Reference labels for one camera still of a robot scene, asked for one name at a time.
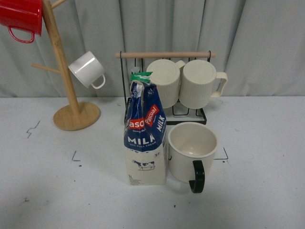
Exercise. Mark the cream ribbed mug right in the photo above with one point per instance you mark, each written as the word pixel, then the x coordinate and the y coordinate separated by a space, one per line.
pixel 200 82

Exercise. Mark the red enamel mug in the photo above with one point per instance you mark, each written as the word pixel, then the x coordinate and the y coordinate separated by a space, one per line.
pixel 24 15

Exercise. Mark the cream ribbed mug left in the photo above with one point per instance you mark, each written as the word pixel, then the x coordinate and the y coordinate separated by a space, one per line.
pixel 166 76

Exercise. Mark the cream mug black handle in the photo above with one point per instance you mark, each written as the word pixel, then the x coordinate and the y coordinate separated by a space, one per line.
pixel 191 152

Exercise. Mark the wooden mug tree stand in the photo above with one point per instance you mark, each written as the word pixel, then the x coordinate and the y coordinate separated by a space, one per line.
pixel 76 115

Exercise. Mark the grey curtain backdrop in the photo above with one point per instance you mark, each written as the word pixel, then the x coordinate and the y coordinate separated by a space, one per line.
pixel 260 44

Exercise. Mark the black wire cup rack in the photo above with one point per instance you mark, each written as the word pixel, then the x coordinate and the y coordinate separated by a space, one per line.
pixel 139 57

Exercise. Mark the white enamel mug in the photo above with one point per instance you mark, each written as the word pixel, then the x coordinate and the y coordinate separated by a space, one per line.
pixel 89 71

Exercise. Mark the blue white milk carton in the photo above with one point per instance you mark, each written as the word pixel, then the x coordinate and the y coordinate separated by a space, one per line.
pixel 144 134

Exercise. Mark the cream ribbed mug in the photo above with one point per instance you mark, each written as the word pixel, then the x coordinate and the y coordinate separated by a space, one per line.
pixel 166 76
pixel 200 82

